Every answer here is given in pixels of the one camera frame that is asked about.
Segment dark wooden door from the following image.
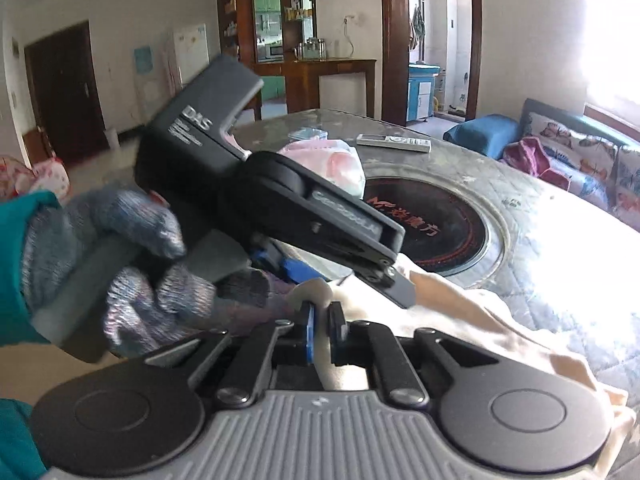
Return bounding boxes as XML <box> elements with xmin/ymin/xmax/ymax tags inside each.
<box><xmin>24</xmin><ymin>21</ymin><xmax>110</xmax><ymax>163</ymax></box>

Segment light blue wall poster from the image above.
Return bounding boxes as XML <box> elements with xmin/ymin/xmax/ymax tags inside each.
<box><xmin>133</xmin><ymin>44</ymin><xmax>154</xmax><ymax>74</ymax></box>

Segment person's left forearm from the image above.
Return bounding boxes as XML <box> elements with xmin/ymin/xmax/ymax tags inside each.
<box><xmin>0</xmin><ymin>191</ymin><xmax>65</xmax><ymax>347</ymax></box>

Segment grey quilted table cover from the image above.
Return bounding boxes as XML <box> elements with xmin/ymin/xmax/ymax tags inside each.
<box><xmin>220</xmin><ymin>107</ymin><xmax>640</xmax><ymax>480</ymax></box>

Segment cream garment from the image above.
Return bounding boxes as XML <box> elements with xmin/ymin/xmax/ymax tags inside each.
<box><xmin>292</xmin><ymin>264</ymin><xmax>632</xmax><ymax>480</ymax></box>

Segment light blue packet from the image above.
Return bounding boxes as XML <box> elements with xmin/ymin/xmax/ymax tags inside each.
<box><xmin>289</xmin><ymin>127</ymin><xmax>329</xmax><ymax>144</ymax></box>

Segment wall socket with cable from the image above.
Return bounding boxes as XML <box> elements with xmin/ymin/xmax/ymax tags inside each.
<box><xmin>341</xmin><ymin>13</ymin><xmax>357</xmax><ymax>59</ymax></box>

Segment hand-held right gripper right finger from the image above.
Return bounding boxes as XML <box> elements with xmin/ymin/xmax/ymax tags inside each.
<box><xmin>327</xmin><ymin>301</ymin><xmax>502</xmax><ymax>408</ymax></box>

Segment white fridge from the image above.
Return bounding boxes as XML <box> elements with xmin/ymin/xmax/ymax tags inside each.
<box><xmin>172</xmin><ymin>23</ymin><xmax>211</xmax><ymax>89</ymax></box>

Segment person's left hand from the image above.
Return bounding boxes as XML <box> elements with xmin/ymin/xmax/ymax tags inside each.
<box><xmin>21</xmin><ymin>184</ymin><xmax>297</xmax><ymax>357</ymax></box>

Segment blue hallway cabinet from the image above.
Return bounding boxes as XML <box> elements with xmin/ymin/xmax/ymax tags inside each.
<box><xmin>408</xmin><ymin>63</ymin><xmax>442</xmax><ymax>122</ymax></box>

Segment round black cooktop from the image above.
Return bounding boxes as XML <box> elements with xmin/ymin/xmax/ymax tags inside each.
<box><xmin>350</xmin><ymin>165</ymin><xmax>512</xmax><ymax>290</ymax></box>

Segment pink plastic packet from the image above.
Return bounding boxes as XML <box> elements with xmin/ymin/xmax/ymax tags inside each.
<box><xmin>276</xmin><ymin>138</ymin><xmax>367</xmax><ymax>200</ymax></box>

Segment dark wooden cabinet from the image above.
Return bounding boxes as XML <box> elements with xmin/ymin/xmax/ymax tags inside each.
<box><xmin>216</xmin><ymin>0</ymin><xmax>378</xmax><ymax>120</ymax></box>

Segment blue pillow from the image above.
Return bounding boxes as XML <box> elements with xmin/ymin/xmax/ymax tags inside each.
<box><xmin>443</xmin><ymin>113</ymin><xmax>522</xmax><ymax>161</ymax></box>

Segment pink cloth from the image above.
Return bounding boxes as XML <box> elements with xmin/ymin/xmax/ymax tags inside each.
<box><xmin>502</xmin><ymin>135</ymin><xmax>572</xmax><ymax>192</ymax></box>

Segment white remote control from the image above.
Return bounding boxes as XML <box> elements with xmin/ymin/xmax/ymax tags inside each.
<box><xmin>356</xmin><ymin>133</ymin><xmax>432</xmax><ymax>154</ymax></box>

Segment glass jars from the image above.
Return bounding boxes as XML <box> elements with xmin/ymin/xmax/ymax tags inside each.
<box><xmin>294</xmin><ymin>36</ymin><xmax>329</xmax><ymax>59</ymax></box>

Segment wooden door frame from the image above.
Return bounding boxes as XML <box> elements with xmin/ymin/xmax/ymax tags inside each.
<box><xmin>379</xmin><ymin>0</ymin><xmax>484</xmax><ymax>127</ymax></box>

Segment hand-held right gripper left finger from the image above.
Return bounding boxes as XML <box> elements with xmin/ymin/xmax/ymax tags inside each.
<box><xmin>142</xmin><ymin>305</ymin><xmax>318</xmax><ymax>408</ymax></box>

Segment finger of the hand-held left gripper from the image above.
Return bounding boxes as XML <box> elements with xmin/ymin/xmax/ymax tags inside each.
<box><xmin>350</xmin><ymin>257</ymin><xmax>417</xmax><ymax>310</ymax></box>
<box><xmin>250</xmin><ymin>247</ymin><xmax>326</xmax><ymax>286</ymax></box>

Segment bright window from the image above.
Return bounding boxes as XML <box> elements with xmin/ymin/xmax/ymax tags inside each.
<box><xmin>582</xmin><ymin>0</ymin><xmax>640</xmax><ymax>128</ymax></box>

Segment person's teal jacket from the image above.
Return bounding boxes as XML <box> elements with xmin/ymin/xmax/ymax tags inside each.
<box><xmin>0</xmin><ymin>397</ymin><xmax>49</xmax><ymax>480</ymax></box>

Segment red floral cushion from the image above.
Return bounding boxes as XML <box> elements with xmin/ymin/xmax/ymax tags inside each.
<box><xmin>0</xmin><ymin>154</ymin><xmax>72</xmax><ymax>207</ymax></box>

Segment hanging cloth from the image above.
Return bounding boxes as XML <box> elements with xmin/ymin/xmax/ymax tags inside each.
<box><xmin>410</xmin><ymin>4</ymin><xmax>427</xmax><ymax>52</ymax></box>

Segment butterfly print sofa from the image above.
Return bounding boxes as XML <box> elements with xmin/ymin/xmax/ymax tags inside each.
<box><xmin>519</xmin><ymin>98</ymin><xmax>640</xmax><ymax>235</ymax></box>

